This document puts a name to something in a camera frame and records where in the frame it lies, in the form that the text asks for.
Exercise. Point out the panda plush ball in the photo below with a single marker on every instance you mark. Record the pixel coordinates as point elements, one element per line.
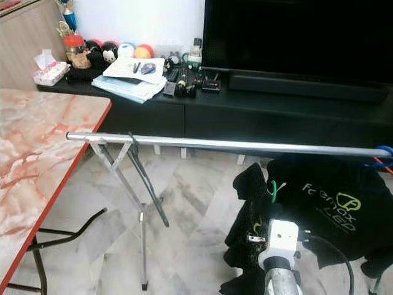
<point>110,53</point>

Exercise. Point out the black television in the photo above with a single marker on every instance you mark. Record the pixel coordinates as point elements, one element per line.
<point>295,37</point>

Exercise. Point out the small black box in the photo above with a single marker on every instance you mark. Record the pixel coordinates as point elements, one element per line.
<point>210,83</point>

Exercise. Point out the red lidded jar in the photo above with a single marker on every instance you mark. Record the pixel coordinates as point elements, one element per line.
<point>77,54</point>

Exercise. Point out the wooden cabinet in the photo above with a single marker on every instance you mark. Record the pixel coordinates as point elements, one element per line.
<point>24,49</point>

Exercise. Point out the green white bottle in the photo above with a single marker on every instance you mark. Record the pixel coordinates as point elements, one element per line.
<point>195,55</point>

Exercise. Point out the small black brass ornament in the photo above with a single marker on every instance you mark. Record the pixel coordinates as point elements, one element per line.
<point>184,88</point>

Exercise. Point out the blue hanger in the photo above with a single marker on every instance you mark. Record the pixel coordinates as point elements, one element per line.
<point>385,149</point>

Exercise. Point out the pale blue paper stack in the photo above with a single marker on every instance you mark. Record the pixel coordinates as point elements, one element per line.
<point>129,90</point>

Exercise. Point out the marble folding table red edge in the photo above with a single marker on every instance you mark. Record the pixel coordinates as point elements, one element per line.
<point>43,166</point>

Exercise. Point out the patterned tissue box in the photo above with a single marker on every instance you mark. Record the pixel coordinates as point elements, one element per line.
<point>50,70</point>

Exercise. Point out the orange plush ball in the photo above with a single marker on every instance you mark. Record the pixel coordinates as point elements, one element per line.
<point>144,51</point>

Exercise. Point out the red hanger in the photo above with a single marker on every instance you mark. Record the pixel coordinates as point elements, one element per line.
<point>384,165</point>

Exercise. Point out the white blue plush ball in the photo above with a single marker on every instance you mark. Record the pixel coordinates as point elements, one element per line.
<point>126,50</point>

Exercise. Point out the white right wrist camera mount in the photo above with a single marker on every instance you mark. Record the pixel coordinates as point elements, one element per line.
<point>282,239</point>

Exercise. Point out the black printed T-shirt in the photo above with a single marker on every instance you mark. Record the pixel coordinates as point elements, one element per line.
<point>331,209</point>

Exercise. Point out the black TV console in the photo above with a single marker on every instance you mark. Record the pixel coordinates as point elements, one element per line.
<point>270,120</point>

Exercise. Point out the white paper sheet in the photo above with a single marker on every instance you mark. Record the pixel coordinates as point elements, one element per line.
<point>126,70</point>

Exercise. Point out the black soundbar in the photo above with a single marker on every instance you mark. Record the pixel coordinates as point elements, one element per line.
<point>301,86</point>

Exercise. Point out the black computer mouse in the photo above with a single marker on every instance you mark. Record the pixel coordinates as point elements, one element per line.
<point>148,68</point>

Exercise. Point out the black red plush ball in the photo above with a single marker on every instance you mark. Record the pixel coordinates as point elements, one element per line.
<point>94,49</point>

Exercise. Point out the black remote control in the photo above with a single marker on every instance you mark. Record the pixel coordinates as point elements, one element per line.
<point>170,88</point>

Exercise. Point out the gold blue trophy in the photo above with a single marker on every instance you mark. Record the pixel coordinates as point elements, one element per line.
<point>69,17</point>

